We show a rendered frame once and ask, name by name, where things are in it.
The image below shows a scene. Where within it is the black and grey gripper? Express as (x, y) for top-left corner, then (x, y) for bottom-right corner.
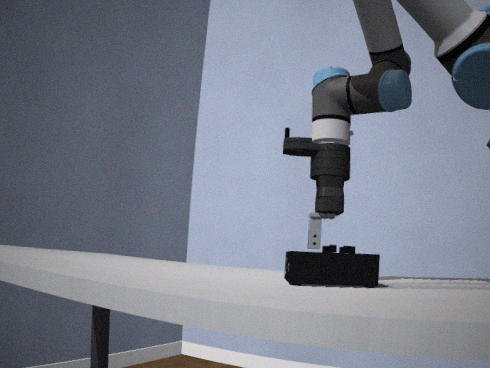
(283, 119), (353, 249)

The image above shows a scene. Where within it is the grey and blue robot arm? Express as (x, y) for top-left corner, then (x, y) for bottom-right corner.
(312, 0), (490, 125)

